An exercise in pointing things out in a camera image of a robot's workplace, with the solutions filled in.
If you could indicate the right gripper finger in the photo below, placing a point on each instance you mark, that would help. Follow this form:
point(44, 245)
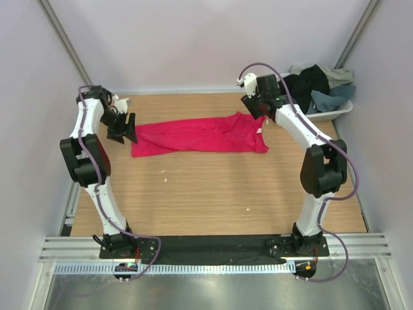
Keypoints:
point(252, 105)
point(268, 113)

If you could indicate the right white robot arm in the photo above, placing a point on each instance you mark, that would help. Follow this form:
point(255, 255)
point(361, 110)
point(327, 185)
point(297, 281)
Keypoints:
point(324, 167)

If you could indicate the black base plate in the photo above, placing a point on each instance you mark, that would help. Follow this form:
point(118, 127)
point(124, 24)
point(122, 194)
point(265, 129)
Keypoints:
point(258, 249)

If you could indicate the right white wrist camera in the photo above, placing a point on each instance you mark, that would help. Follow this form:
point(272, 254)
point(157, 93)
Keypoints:
point(249, 83)

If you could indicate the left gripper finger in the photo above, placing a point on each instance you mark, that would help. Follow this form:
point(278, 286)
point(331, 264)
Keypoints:
point(130, 128)
point(115, 136)

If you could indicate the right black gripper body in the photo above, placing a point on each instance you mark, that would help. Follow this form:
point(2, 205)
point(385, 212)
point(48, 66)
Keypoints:
point(261, 99)

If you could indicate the aluminium rail frame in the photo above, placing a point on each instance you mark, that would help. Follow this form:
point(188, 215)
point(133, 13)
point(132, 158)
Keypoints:
point(352, 245)

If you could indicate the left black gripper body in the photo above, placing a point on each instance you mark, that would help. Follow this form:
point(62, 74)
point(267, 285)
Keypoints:
point(115, 123)

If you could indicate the black t shirt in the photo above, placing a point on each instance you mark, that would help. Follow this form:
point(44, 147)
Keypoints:
point(301, 85)

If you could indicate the grey green t shirt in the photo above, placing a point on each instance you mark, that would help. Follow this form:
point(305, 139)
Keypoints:
point(335, 77)

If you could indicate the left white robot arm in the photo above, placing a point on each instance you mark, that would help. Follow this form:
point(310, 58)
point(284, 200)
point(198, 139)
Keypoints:
point(88, 163)

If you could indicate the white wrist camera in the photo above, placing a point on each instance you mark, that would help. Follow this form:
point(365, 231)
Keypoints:
point(120, 105)
point(249, 83)

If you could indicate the pink red t shirt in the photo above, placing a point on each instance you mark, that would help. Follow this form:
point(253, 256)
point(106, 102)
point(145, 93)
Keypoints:
point(235, 133)

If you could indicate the white plastic laundry basket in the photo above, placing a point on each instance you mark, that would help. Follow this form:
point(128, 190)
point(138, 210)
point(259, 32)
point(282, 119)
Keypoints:
point(347, 107)

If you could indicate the blue t shirt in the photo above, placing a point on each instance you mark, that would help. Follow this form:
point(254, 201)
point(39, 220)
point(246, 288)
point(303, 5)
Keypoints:
point(338, 96)

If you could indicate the white slotted cable duct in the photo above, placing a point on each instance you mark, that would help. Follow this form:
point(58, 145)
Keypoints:
point(117, 268)

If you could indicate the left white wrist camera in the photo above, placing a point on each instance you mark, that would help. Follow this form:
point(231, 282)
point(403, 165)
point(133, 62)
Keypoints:
point(120, 105)

